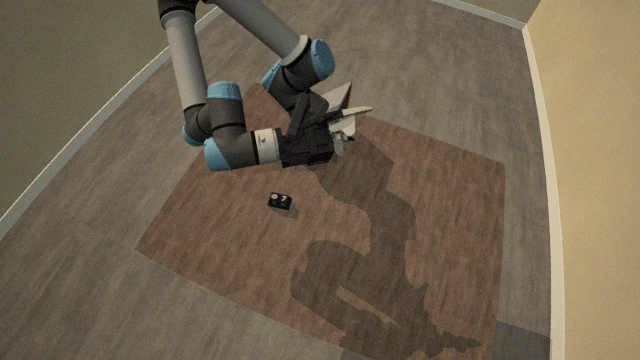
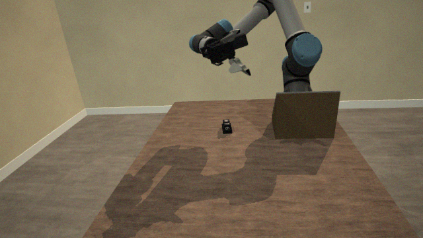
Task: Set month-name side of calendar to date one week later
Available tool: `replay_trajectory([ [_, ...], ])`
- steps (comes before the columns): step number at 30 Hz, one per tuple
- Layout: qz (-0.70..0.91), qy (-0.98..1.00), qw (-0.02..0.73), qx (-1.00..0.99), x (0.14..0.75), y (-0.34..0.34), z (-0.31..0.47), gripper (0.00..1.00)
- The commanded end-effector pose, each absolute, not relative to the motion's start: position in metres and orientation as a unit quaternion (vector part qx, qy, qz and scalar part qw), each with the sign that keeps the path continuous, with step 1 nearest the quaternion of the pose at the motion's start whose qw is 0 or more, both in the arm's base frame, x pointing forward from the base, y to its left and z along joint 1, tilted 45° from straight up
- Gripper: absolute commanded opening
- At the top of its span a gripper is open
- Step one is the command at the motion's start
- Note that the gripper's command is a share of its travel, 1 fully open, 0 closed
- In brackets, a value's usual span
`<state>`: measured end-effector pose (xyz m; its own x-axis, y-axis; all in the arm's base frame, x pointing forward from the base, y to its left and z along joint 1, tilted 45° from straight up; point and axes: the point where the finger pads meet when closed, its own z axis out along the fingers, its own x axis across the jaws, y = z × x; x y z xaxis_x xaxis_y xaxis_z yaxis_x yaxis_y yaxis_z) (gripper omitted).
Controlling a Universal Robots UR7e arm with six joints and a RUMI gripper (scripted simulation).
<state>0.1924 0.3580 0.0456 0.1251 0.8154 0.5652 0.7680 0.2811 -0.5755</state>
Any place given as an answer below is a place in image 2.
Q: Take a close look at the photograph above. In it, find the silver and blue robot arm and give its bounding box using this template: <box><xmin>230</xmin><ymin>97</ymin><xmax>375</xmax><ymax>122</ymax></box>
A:
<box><xmin>189</xmin><ymin>0</ymin><xmax>323</xmax><ymax>92</ymax></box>

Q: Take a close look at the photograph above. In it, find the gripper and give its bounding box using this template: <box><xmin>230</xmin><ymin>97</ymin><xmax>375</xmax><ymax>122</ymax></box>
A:
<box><xmin>200</xmin><ymin>29</ymin><xmax>251</xmax><ymax>76</ymax></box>

